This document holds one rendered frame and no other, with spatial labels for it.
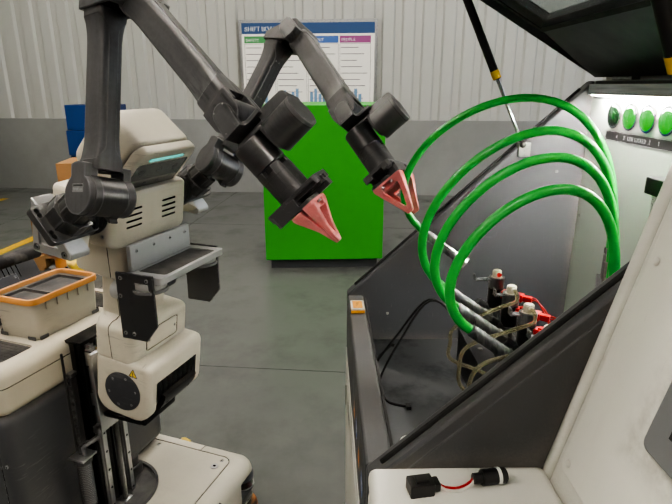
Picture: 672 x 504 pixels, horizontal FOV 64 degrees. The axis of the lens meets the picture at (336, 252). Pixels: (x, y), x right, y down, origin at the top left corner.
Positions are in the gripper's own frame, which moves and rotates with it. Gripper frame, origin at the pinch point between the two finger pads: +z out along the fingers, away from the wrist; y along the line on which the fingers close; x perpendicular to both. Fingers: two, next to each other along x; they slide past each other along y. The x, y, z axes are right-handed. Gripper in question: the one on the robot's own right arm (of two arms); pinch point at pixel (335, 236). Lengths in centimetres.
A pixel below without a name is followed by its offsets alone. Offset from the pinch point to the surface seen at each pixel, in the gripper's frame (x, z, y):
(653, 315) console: -22.5, 26.4, 27.9
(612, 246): -3.7, 25.2, 29.2
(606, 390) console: -21.3, 31.5, 19.1
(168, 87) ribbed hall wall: 616, -279, -264
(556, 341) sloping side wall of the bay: -16.3, 26.0, 17.7
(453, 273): -9.2, 13.8, 12.2
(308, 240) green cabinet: 324, 1, -141
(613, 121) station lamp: 43, 22, 45
